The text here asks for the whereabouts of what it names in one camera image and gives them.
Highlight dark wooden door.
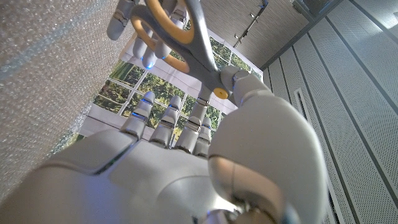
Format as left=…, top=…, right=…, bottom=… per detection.
left=198, top=0, right=312, bottom=70

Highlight printed forest window backdrop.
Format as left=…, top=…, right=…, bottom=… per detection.
left=49, top=27, right=264, bottom=156

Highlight orange handled scissors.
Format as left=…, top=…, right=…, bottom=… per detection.
left=129, top=0, right=238, bottom=100

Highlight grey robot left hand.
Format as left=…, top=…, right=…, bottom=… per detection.
left=107, top=0, right=188, bottom=70

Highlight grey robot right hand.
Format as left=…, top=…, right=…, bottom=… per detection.
left=0, top=65, right=328, bottom=224

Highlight clear bubble wrap sheet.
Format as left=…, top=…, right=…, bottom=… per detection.
left=0, top=0, right=135, bottom=200

